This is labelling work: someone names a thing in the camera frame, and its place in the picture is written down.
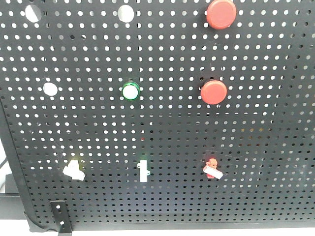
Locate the red toggle switch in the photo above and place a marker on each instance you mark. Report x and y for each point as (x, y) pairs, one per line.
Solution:
(211, 171)

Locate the black perforated pegboard panel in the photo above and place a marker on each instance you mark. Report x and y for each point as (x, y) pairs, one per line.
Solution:
(63, 64)

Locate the green ringed indicator light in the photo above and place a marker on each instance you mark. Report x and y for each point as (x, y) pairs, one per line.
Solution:
(130, 90)

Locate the large red button lower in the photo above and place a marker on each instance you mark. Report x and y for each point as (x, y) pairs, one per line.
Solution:
(213, 92)

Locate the large red button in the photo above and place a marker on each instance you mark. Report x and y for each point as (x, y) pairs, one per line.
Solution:
(220, 14)
(213, 92)

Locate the large red button upper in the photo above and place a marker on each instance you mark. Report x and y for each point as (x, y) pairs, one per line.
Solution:
(220, 14)

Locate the black box on desk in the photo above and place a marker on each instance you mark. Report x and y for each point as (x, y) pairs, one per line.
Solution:
(11, 206)

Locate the white green middle toggle switch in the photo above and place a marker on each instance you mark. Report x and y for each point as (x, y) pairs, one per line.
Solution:
(143, 170)

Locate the black mounting clamp bracket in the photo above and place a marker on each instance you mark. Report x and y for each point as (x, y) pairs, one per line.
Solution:
(60, 213)

